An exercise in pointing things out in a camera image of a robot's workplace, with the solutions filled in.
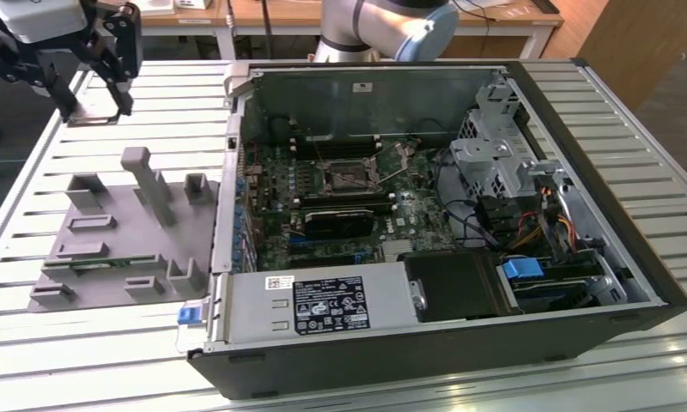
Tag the grey parts rack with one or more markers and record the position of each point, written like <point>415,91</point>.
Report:
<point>131,240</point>

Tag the silver power supply with label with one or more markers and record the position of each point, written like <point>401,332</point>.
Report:
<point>252,309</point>

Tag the green motherboard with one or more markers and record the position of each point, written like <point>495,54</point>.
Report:
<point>413,214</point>

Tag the silver metal drive cage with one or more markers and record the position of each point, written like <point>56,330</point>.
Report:
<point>493,163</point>

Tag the wooden desk white frame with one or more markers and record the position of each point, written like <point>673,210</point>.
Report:
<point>206,19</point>

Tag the white camera box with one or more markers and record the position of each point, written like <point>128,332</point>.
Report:
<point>40,17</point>

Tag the blue disk carrier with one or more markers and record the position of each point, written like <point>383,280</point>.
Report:
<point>521,269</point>

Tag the green RAM stick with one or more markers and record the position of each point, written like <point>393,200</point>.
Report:
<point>93,265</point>

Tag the thin metal locking lever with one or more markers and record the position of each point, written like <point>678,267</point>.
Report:
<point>394,173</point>

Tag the blue case latch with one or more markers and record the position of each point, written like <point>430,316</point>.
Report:
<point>188,315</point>

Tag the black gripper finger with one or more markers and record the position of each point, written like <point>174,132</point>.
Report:
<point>123,47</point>
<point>35,68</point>

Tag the black open PC case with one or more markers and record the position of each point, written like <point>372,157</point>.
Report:
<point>493,352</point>

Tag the black graphics card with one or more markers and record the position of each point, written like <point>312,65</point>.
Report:
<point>339,224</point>

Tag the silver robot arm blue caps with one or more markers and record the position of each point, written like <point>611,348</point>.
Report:
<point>372,26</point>

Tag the silver chipset heatsink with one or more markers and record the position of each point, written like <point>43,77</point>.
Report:
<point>397,249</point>

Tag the black RAM slot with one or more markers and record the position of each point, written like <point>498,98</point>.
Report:
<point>350,199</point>
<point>343,207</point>

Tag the brown wooden cabinet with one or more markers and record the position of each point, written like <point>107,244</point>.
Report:
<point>647,43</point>

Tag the silver square CPU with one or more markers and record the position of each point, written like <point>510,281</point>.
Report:
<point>93,120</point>

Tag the CPU socket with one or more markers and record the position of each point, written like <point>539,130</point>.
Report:
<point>348,177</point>

